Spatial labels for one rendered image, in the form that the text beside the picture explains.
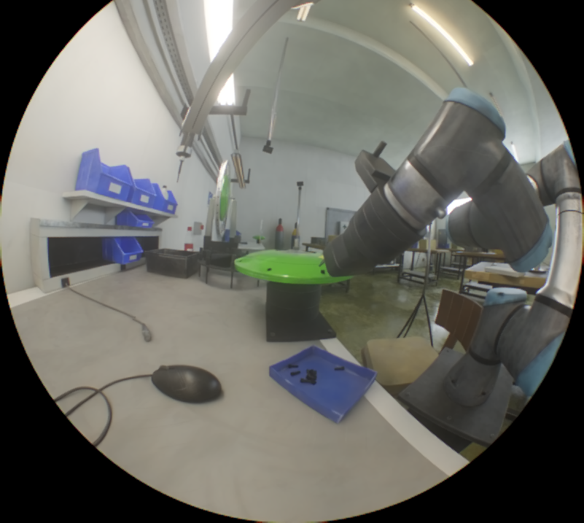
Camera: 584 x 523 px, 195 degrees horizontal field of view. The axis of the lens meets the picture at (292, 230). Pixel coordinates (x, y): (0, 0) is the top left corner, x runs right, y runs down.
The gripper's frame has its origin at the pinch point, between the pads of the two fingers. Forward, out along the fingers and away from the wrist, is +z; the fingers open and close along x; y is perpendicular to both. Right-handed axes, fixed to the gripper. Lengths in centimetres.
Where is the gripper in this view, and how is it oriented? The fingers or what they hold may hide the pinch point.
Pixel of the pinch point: (322, 265)
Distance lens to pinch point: 32.2
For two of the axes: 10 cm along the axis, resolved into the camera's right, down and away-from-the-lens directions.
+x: 9.4, 0.7, 3.3
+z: -3.1, 5.8, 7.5
